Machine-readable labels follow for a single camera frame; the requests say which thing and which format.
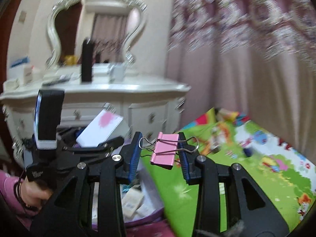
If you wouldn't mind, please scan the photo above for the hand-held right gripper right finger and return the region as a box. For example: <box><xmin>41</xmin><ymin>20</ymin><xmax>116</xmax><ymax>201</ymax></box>
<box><xmin>178</xmin><ymin>132</ymin><xmax>289</xmax><ymax>237</ymax></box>

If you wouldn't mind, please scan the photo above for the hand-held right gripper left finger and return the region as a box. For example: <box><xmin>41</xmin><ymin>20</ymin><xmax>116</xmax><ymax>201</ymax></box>
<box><xmin>31</xmin><ymin>131</ymin><xmax>144</xmax><ymax>237</ymax></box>

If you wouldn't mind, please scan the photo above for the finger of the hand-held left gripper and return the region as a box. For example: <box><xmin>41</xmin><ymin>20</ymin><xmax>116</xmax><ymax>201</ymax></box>
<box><xmin>57</xmin><ymin>127</ymin><xmax>86</xmax><ymax>140</ymax></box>
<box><xmin>63</xmin><ymin>136</ymin><xmax>124</xmax><ymax>165</ymax></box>

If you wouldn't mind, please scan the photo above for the white box with pink mark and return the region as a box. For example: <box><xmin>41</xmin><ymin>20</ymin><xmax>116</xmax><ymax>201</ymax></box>
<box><xmin>75</xmin><ymin>110</ymin><xmax>130</xmax><ymax>149</ymax></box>

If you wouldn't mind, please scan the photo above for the pink binder clip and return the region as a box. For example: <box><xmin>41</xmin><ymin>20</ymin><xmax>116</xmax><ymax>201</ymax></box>
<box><xmin>139</xmin><ymin>132</ymin><xmax>199</xmax><ymax>170</ymax></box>

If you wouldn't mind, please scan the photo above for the purple container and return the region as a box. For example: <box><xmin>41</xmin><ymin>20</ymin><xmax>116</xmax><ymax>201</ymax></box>
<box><xmin>91</xmin><ymin>138</ymin><xmax>166</xmax><ymax>229</ymax></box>

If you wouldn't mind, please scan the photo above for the person's left forearm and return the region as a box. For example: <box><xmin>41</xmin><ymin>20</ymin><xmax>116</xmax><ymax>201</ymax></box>
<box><xmin>0</xmin><ymin>169</ymin><xmax>35</xmax><ymax>228</ymax></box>

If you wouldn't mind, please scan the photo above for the person's left hand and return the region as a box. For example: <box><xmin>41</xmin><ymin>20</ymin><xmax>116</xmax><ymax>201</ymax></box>
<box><xmin>21</xmin><ymin>178</ymin><xmax>53</xmax><ymax>209</ymax></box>

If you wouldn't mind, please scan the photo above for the small white box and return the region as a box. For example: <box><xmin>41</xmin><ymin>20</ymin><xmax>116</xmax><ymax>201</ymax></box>
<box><xmin>121</xmin><ymin>190</ymin><xmax>145</xmax><ymax>218</ymax></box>
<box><xmin>135</xmin><ymin>204</ymin><xmax>151</xmax><ymax>220</ymax></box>

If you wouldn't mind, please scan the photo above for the white box with red label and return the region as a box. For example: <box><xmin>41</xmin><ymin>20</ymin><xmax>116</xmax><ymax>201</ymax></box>
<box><xmin>23</xmin><ymin>65</ymin><xmax>34</xmax><ymax>84</ymax></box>

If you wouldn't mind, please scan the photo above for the white dressing table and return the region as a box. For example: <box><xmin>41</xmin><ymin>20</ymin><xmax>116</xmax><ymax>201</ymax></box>
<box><xmin>0</xmin><ymin>63</ymin><xmax>192</xmax><ymax>158</ymax></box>

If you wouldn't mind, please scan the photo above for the yellow object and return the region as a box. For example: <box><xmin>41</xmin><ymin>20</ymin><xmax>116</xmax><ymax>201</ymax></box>
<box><xmin>64</xmin><ymin>55</ymin><xmax>78</xmax><ymax>66</ymax></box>

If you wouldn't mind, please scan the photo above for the blue and white box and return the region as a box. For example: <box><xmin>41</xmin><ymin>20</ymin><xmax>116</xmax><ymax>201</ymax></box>
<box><xmin>10</xmin><ymin>57</ymin><xmax>30</xmax><ymax>70</ymax></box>

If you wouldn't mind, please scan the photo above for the printed blanket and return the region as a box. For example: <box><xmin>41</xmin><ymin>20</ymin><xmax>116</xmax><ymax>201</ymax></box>
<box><xmin>142</xmin><ymin>107</ymin><xmax>316</xmax><ymax>237</ymax></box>

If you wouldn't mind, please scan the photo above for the tall black object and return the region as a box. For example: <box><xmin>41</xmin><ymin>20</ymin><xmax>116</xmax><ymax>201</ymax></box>
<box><xmin>81</xmin><ymin>38</ymin><xmax>94</xmax><ymax>83</ymax></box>

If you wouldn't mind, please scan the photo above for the white cup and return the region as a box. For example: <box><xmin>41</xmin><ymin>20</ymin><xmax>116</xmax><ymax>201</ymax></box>
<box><xmin>109</xmin><ymin>63</ymin><xmax>127</xmax><ymax>83</ymax></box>

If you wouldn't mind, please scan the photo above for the pink clothing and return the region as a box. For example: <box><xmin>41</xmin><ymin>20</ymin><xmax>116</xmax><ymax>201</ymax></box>
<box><xmin>126</xmin><ymin>221</ymin><xmax>178</xmax><ymax>237</ymax></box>

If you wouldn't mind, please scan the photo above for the ornate white mirror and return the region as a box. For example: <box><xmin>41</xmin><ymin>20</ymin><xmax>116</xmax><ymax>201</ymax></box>
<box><xmin>47</xmin><ymin>0</ymin><xmax>148</xmax><ymax>71</ymax></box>

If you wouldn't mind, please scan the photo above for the pink curtain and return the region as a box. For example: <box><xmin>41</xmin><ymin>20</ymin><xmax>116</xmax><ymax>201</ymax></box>
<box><xmin>165</xmin><ymin>0</ymin><xmax>316</xmax><ymax>158</ymax></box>

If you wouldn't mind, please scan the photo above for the dark bracelet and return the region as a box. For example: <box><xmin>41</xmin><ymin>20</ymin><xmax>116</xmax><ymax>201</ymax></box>
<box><xmin>14</xmin><ymin>170</ymin><xmax>30</xmax><ymax>210</ymax></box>

